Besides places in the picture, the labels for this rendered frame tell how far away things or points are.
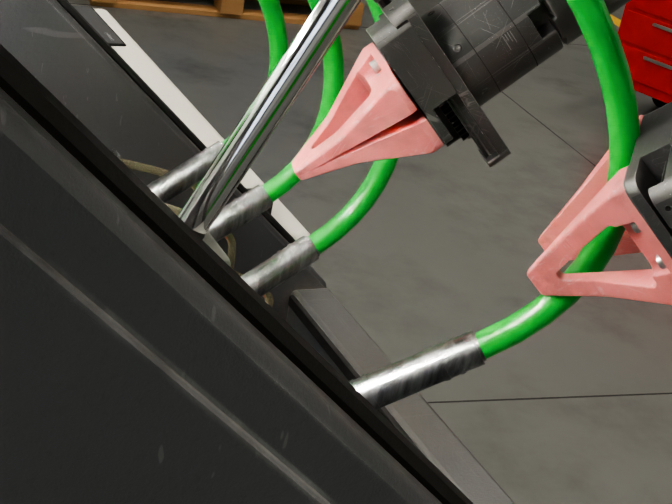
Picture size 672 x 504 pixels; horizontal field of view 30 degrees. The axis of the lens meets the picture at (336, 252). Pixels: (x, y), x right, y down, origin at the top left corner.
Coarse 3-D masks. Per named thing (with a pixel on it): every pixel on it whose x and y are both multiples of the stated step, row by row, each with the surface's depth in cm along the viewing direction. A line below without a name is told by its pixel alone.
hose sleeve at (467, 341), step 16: (464, 336) 61; (432, 352) 61; (448, 352) 61; (464, 352) 61; (480, 352) 61; (384, 368) 62; (400, 368) 61; (416, 368) 61; (432, 368) 61; (448, 368) 61; (464, 368) 61; (352, 384) 62; (368, 384) 62; (384, 384) 61; (400, 384) 61; (416, 384) 61; (432, 384) 61; (368, 400) 62; (384, 400) 62
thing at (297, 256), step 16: (368, 0) 74; (384, 160) 79; (368, 176) 80; (384, 176) 79; (368, 192) 79; (352, 208) 80; (368, 208) 80; (336, 224) 80; (352, 224) 80; (304, 240) 79; (320, 240) 80; (336, 240) 80; (272, 256) 80; (288, 256) 79; (304, 256) 79; (256, 272) 79; (272, 272) 79; (288, 272) 79; (256, 288) 79; (272, 288) 79
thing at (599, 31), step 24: (576, 0) 54; (600, 0) 54; (600, 24) 54; (600, 48) 55; (600, 72) 55; (624, 72) 55; (624, 96) 56; (624, 120) 56; (624, 144) 57; (600, 240) 59; (576, 264) 60; (600, 264) 59; (528, 312) 60; (552, 312) 60; (480, 336) 61; (504, 336) 61; (528, 336) 61
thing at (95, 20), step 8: (80, 8) 165; (88, 8) 166; (88, 16) 162; (96, 16) 163; (96, 24) 160; (104, 24) 160; (104, 32) 157; (112, 32) 158; (112, 40) 155; (120, 40) 155
